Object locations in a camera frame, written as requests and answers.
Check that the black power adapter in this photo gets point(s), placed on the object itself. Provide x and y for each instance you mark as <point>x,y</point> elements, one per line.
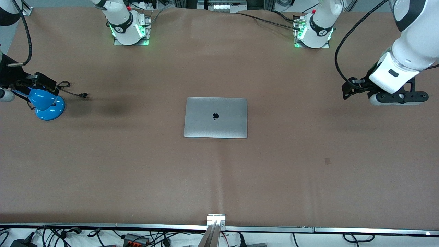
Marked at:
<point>22,243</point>

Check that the blue desk lamp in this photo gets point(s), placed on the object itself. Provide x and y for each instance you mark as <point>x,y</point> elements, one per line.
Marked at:
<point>51,109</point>

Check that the silver grey laptop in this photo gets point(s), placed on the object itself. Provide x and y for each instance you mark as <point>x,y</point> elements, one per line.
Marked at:
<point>205,120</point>

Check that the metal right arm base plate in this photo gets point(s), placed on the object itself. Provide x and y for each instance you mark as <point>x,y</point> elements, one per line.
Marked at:
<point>148,20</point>

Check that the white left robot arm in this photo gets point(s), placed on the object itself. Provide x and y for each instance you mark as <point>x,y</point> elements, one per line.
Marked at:
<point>411,44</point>

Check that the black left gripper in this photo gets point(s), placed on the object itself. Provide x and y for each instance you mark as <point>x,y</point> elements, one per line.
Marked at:
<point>360,86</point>

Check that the aluminium table edge rail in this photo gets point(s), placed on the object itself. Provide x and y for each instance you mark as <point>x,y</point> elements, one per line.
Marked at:
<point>274,228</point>

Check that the brown table cover mat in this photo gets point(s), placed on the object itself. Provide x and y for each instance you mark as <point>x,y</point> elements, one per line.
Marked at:
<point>137,171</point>

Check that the silver power strip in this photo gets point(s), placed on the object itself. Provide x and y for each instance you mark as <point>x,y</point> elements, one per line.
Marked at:
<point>223,6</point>

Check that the grey box with orange connectors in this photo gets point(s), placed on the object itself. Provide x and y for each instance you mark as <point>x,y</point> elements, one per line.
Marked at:
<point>135,239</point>

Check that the aluminium camera mount profile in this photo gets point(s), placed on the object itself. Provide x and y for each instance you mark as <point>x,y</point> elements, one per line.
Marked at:
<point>215,219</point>

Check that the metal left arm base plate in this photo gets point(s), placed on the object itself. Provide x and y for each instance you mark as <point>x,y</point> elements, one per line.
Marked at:
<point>325,46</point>

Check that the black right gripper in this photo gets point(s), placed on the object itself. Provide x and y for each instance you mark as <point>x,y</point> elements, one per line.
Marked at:
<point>9,76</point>

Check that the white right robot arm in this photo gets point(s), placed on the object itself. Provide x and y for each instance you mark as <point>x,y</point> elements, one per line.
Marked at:
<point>120,13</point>

